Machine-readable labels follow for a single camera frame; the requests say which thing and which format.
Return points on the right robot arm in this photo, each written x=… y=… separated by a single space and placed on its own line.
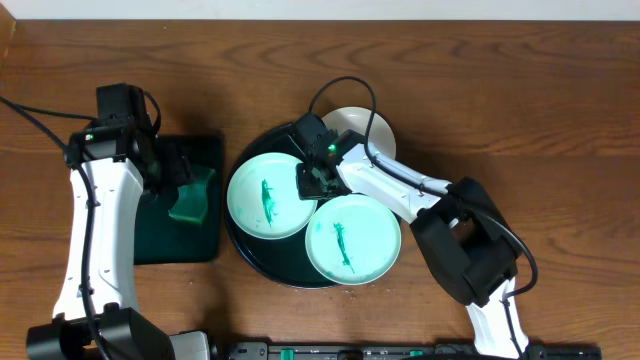
x=467 y=245

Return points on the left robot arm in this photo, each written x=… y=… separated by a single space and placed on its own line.
x=97 y=315

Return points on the rectangular black tray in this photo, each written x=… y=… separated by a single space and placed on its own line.
x=160 y=239

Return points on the round black tray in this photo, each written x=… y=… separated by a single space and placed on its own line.
x=284 y=260

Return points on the mint plate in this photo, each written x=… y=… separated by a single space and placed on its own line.
x=263 y=199
x=353 y=240

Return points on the green sponge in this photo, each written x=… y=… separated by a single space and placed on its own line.
x=192 y=203

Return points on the white plate top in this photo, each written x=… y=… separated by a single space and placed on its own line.
x=356 y=118

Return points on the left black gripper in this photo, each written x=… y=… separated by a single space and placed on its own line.
x=176 y=171

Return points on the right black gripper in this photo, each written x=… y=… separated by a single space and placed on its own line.
x=306 y=191

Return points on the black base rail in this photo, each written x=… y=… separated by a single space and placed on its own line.
x=264 y=351

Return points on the mint plate bottom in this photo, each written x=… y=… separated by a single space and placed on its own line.
x=353 y=240

